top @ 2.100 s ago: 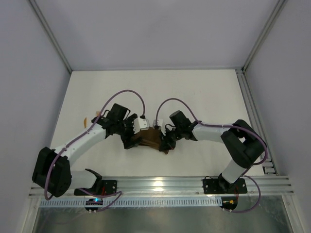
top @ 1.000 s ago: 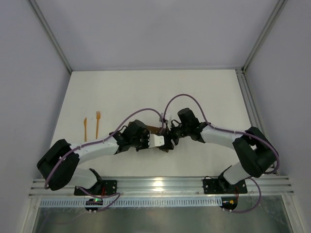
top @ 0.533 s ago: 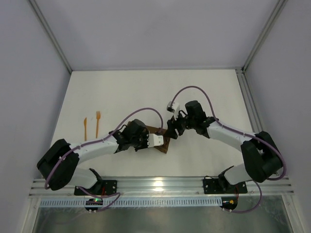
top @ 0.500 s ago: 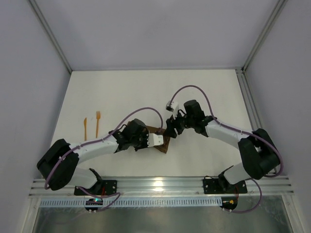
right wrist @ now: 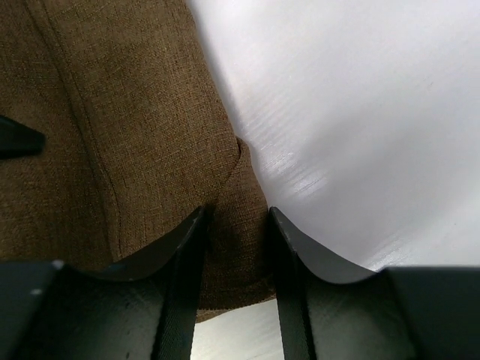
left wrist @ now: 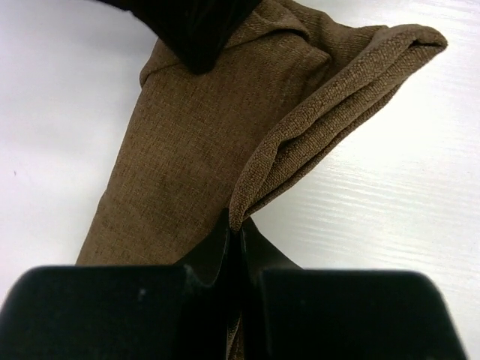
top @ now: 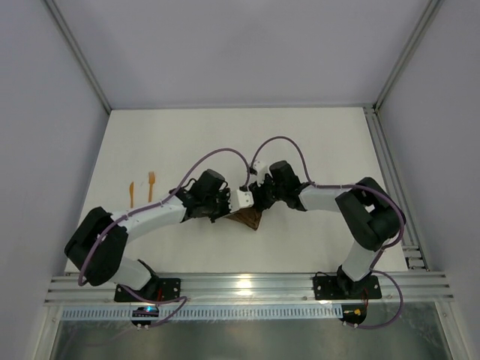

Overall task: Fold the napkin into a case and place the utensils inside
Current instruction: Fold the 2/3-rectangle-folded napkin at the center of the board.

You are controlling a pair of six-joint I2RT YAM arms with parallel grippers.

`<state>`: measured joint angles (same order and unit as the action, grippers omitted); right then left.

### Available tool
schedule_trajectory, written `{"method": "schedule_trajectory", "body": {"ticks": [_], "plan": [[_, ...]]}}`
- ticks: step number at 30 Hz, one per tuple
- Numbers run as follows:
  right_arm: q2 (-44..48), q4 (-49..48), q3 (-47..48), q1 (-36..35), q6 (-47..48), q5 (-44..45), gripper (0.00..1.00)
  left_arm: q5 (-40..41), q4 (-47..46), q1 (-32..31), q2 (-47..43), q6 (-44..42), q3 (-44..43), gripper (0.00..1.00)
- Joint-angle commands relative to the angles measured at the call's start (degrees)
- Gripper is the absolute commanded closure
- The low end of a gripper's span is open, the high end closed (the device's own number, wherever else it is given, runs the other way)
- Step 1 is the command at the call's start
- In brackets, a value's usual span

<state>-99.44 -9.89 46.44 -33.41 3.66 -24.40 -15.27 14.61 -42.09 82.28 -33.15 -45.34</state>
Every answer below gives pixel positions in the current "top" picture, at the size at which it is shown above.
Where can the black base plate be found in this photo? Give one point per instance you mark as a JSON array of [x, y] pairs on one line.
[[157, 289], [326, 287]]

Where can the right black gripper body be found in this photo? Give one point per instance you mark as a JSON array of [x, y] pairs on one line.
[[262, 193]]

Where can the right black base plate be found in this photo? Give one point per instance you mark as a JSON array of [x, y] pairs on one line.
[[326, 287]]

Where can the left black connector board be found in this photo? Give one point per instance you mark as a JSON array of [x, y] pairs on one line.
[[143, 317]]

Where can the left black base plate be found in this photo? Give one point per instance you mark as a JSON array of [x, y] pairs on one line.
[[157, 289]]

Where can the right side aluminium rail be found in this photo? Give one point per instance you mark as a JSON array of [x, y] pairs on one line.
[[412, 248]]

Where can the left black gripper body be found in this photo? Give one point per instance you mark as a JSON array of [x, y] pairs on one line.
[[223, 205]]

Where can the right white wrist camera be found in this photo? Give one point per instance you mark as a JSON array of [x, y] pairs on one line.
[[260, 170]]

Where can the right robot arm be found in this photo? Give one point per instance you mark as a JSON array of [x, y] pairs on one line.
[[369, 213]]

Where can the corner aluminium post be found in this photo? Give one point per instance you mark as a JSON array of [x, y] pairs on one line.
[[413, 42], [58, 19]]

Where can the black connector board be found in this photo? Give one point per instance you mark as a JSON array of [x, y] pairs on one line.
[[353, 315], [143, 317]]

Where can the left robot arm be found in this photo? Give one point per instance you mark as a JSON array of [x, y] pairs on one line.
[[97, 248]]

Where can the right black connector board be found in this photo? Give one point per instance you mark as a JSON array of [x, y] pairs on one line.
[[353, 315]]

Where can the orange plastic fork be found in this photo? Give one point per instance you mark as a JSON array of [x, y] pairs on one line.
[[151, 183]]

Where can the orange plastic knife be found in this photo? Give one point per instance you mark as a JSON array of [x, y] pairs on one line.
[[131, 194]]

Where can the aluminium rail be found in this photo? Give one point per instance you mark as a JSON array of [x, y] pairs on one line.
[[412, 248], [416, 286]]

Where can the right corner aluminium post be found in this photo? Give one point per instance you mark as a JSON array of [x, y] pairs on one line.
[[413, 42]]

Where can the slotted cable duct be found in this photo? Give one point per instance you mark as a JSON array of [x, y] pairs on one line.
[[209, 312]]

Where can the brown cloth napkin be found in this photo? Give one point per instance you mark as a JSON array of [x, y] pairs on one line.
[[247, 216]]

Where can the left corner aluminium post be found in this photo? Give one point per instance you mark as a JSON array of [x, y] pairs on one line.
[[58, 19]]

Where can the front aluminium rail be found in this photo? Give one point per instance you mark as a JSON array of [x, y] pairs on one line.
[[416, 286]]

